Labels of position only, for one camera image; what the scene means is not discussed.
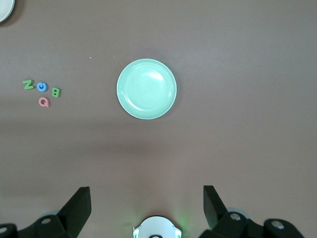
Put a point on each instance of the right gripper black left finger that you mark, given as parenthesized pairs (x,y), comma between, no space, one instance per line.
(71,215)

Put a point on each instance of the light green letter Z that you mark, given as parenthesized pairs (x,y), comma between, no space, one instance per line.
(28,84)

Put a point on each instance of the dark green letter B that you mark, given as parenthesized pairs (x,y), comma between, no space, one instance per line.
(56,92)

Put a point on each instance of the blue letter C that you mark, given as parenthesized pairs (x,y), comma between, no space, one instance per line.
(38,88)

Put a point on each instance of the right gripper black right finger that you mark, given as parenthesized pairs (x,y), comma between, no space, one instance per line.
(220,218)

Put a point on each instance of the pink letter Q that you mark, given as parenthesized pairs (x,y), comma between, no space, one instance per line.
(40,101)

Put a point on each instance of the beige plate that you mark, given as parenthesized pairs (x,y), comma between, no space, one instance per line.
(5,10)

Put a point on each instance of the light green plate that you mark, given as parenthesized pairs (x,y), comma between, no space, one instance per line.
(146,89)

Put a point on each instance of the brown table cover mat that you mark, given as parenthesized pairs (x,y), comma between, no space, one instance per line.
(223,74)

